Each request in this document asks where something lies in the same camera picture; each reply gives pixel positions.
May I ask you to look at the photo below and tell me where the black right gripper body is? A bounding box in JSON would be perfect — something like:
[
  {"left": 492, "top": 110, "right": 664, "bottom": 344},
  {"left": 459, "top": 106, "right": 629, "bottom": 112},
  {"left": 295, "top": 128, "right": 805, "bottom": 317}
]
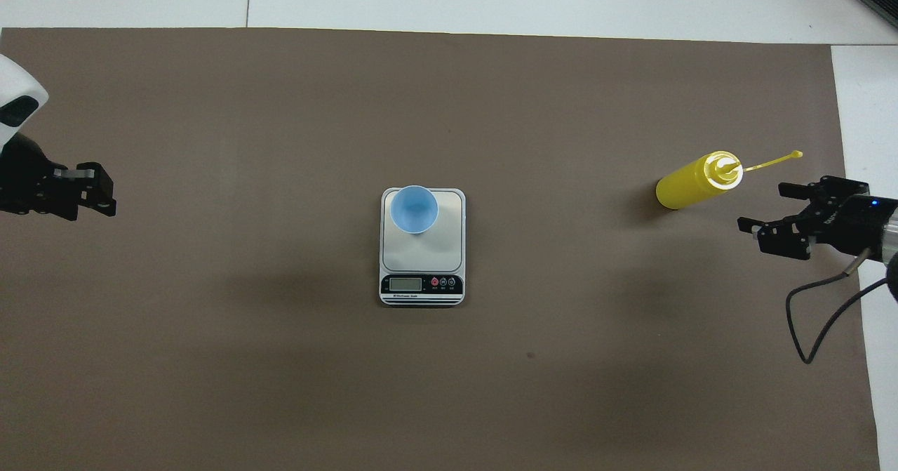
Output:
[{"left": 807, "top": 194, "right": 887, "bottom": 256}]

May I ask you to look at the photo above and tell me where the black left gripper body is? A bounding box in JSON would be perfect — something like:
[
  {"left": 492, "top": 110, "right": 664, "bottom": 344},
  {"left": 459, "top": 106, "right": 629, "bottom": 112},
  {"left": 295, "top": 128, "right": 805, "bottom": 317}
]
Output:
[{"left": 0, "top": 134, "right": 58, "bottom": 215}]

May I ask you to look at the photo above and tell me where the yellow squeeze bottle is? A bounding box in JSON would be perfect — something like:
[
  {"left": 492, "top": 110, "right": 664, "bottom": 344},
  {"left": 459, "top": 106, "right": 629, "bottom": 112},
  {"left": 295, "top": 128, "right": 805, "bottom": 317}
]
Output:
[{"left": 656, "top": 150, "right": 804, "bottom": 211}]

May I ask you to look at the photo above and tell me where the light blue plastic cup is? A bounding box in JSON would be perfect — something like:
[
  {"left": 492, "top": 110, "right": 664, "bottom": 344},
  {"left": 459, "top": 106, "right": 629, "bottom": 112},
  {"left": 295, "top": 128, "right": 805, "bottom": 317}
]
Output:
[{"left": 390, "top": 185, "right": 440, "bottom": 235}]

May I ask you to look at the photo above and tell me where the silver digital kitchen scale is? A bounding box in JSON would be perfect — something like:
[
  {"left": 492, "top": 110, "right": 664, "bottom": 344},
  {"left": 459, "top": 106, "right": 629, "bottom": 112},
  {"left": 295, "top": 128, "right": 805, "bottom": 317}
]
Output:
[{"left": 379, "top": 187, "right": 467, "bottom": 307}]

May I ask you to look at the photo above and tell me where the brown paper mat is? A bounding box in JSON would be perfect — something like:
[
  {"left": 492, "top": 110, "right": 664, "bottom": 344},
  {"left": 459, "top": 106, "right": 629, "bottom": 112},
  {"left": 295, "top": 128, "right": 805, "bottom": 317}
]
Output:
[{"left": 0, "top": 27, "right": 881, "bottom": 471}]

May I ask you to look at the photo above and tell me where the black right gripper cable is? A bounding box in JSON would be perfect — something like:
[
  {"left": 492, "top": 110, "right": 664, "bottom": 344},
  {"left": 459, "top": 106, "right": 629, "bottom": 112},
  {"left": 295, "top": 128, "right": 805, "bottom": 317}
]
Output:
[{"left": 786, "top": 246, "right": 898, "bottom": 365}]

